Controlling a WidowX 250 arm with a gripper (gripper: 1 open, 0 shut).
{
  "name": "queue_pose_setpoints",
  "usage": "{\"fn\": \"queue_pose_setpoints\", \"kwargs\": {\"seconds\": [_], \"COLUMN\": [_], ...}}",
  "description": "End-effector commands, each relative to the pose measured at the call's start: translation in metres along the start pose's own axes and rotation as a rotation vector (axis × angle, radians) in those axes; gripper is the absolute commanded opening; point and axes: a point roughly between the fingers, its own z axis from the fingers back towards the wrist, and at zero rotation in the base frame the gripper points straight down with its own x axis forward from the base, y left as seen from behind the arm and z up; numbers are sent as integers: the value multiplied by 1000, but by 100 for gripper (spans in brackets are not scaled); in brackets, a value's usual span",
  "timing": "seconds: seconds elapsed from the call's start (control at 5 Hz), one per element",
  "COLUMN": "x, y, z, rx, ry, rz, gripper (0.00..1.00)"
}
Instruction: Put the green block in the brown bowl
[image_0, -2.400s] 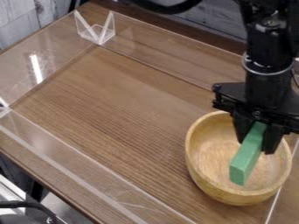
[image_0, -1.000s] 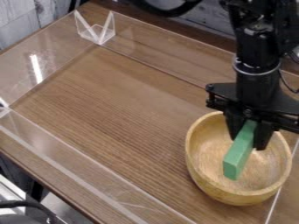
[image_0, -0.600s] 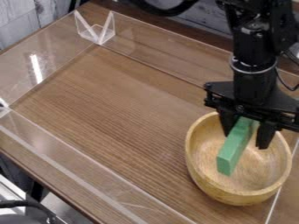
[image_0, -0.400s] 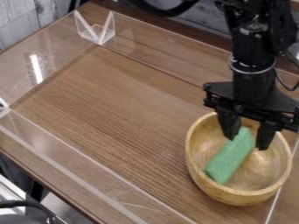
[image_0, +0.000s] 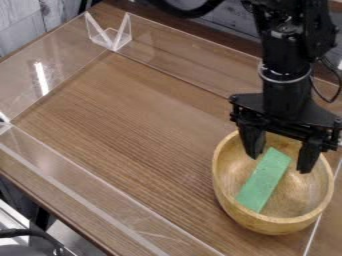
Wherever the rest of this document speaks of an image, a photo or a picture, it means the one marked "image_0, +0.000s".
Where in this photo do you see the clear acrylic barrier wall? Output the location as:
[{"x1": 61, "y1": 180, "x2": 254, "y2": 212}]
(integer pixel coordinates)
[{"x1": 0, "y1": 9, "x2": 342, "y2": 256}]

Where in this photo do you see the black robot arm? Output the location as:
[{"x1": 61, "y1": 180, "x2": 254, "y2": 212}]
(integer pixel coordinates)
[{"x1": 230, "y1": 0, "x2": 342, "y2": 174}]

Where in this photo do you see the green rectangular block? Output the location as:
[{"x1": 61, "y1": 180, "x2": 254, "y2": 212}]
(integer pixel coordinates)
[{"x1": 236, "y1": 147, "x2": 292, "y2": 213}]

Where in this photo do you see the clear acrylic corner bracket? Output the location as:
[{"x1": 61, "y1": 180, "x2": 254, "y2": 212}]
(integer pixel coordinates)
[{"x1": 85, "y1": 12, "x2": 133, "y2": 52}]

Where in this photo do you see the black cable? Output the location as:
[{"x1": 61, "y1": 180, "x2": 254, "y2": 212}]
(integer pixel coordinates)
[{"x1": 0, "y1": 228, "x2": 66, "y2": 256}]

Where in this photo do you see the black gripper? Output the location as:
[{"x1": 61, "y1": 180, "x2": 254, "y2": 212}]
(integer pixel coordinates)
[{"x1": 229, "y1": 63, "x2": 342, "y2": 174}]

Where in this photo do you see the brown wooden bowl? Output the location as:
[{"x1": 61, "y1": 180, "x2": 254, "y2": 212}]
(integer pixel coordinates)
[{"x1": 213, "y1": 131, "x2": 334, "y2": 235}]

